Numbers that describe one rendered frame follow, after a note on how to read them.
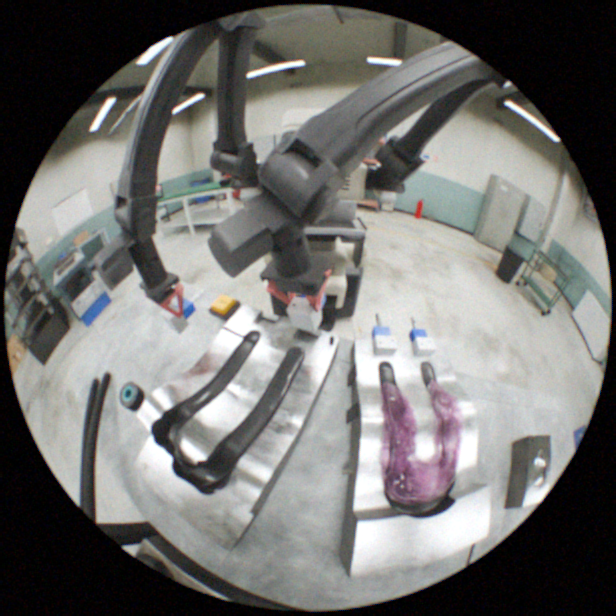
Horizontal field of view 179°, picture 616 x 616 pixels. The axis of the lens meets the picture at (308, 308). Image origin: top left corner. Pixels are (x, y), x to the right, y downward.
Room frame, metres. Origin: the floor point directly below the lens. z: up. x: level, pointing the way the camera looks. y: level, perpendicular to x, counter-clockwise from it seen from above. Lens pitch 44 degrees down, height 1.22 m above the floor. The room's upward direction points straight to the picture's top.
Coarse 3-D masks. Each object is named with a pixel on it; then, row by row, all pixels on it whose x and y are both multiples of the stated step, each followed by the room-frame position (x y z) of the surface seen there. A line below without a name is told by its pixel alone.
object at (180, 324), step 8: (200, 296) 0.34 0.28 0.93; (176, 304) 0.30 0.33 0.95; (184, 304) 0.30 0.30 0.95; (192, 304) 0.30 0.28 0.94; (168, 312) 0.26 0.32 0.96; (184, 312) 0.28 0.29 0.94; (192, 312) 0.29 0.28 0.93; (168, 320) 0.24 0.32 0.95; (176, 320) 0.25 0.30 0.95; (184, 320) 0.26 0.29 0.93; (176, 328) 0.24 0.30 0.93; (184, 328) 0.25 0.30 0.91
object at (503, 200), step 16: (496, 176) 3.79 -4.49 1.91; (496, 192) 3.69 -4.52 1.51; (512, 192) 3.51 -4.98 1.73; (496, 208) 3.64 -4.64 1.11; (512, 208) 3.46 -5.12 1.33; (480, 224) 3.93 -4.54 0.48; (496, 224) 3.58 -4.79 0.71; (512, 224) 3.40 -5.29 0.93; (480, 240) 3.69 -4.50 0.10; (496, 240) 3.52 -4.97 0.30
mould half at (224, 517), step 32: (288, 320) 0.30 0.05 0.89; (224, 352) 0.21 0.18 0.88; (256, 352) 0.21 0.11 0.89; (320, 352) 0.22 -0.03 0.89; (192, 384) 0.12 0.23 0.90; (256, 384) 0.14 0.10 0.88; (320, 384) 0.15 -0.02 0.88; (160, 416) 0.03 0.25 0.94; (224, 416) 0.07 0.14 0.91; (288, 416) 0.08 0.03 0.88; (160, 448) -0.03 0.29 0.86; (192, 448) 0.00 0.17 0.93; (256, 448) 0.02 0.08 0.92; (288, 448) 0.02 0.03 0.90; (160, 480) -0.10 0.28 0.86; (256, 480) -0.03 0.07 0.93; (192, 512) -0.14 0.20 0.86; (224, 512) -0.12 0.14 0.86; (256, 512) -0.11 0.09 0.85; (224, 544) -0.19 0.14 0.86
